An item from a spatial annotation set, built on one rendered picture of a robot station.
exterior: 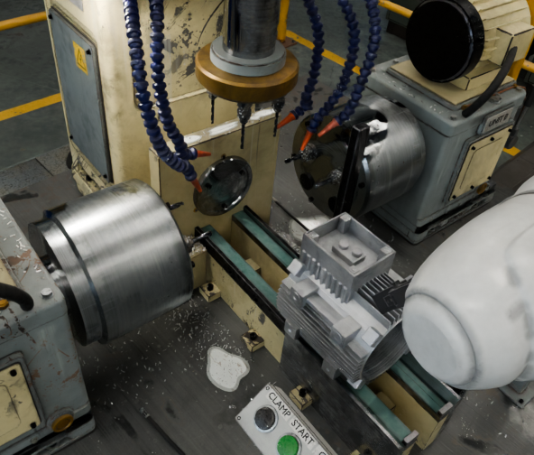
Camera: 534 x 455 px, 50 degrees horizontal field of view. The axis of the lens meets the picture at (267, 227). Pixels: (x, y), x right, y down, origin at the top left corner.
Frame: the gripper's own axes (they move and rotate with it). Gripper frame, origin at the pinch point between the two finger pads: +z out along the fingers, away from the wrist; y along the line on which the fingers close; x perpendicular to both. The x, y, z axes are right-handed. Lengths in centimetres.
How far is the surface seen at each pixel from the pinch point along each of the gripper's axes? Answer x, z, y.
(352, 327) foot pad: 1.6, 12.6, 0.4
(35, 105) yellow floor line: -176, 236, -28
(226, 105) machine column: -52, 37, -15
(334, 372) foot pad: 7.0, 20.7, 2.7
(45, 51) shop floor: -228, 265, -57
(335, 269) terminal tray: -7.7, 11.7, -1.5
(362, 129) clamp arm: -27.2, 8.7, -19.0
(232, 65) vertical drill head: -44.4, 6.9, -0.2
